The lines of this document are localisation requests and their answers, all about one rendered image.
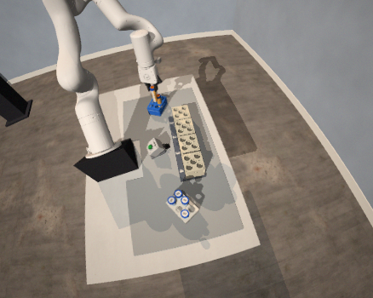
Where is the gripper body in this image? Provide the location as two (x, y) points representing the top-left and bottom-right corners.
(138, 63), (159, 83)

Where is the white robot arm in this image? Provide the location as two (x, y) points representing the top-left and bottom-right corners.
(42, 0), (164, 158)

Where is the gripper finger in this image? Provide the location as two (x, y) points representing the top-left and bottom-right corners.
(153, 76), (162, 93)
(144, 83), (151, 91)

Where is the beige tube rack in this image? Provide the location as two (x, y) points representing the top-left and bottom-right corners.
(167, 195), (199, 224)

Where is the blue tube rack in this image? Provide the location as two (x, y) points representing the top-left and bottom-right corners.
(147, 96), (167, 117)

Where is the beige bucket adapter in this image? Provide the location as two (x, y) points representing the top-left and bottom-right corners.
(172, 105), (191, 121)
(175, 118), (195, 139)
(182, 152), (205, 179)
(178, 134), (200, 155)

